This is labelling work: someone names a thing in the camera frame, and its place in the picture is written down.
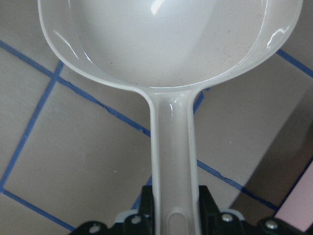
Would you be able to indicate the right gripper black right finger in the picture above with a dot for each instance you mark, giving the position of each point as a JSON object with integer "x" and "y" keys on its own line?
{"x": 208, "y": 210}

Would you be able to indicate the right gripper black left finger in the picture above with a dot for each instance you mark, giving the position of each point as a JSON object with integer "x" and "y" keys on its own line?
{"x": 147, "y": 208}

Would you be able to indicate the white plastic dustpan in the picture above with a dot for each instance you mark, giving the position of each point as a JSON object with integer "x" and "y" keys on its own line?
{"x": 168, "y": 51}

